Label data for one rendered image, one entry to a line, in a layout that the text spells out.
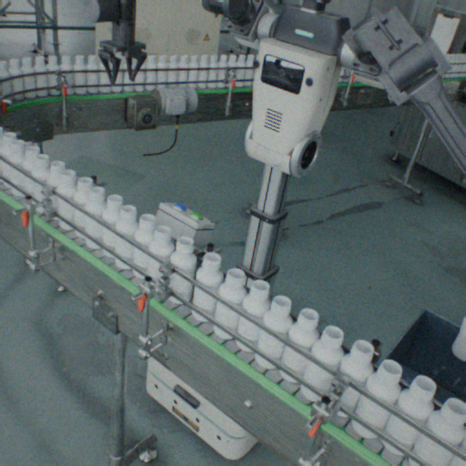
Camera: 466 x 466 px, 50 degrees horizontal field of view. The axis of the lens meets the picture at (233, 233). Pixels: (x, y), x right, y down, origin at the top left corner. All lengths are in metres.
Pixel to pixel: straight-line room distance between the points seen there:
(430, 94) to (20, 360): 2.04
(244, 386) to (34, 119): 1.69
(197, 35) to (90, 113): 2.94
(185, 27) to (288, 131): 3.79
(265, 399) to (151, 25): 4.36
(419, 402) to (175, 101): 1.91
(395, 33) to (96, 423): 1.81
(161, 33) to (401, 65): 4.31
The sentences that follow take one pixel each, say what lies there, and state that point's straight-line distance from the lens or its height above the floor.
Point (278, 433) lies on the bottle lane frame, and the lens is 1.15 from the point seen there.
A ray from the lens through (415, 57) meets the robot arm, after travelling 0.99.
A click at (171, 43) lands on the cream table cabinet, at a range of 5.25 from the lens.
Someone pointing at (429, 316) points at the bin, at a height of 0.93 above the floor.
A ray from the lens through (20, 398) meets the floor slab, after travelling 2.36.
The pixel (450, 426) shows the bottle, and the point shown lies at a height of 1.14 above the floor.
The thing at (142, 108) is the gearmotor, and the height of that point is 0.96.
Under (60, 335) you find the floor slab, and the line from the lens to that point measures 2.59.
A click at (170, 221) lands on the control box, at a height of 1.09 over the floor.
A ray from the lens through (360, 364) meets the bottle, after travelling 0.98.
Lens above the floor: 1.79
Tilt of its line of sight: 32 degrees down
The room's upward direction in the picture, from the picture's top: 9 degrees clockwise
